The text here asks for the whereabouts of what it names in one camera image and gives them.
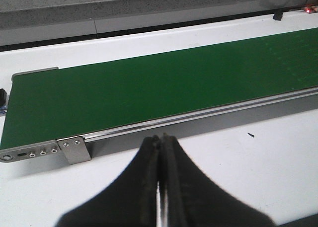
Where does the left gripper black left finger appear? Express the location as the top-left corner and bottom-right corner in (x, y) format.
(57, 136), (159, 227)

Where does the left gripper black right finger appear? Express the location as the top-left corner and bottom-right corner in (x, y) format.
(160, 135), (275, 227)

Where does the steel conveyor end plate left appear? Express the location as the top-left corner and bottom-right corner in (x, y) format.
(0, 140), (61, 163)

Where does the green conveyor belt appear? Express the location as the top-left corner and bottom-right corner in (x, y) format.
(0, 28), (318, 150)

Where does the far left steel end plate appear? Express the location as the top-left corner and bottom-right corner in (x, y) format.
(11, 67), (59, 83)

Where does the black sensor block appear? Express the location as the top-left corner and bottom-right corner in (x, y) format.
(273, 10), (283, 21)

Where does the left grey stone slab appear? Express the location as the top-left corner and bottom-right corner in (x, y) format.
(0, 0), (307, 29)

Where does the small red led circuit board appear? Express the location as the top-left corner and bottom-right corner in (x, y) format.
(303, 5), (318, 14)

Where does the aluminium conveyor side rail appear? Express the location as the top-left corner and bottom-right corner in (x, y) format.
(59, 86), (318, 143)

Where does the steel conveyor bracket left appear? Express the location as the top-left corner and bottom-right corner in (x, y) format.
(57, 136), (91, 164)

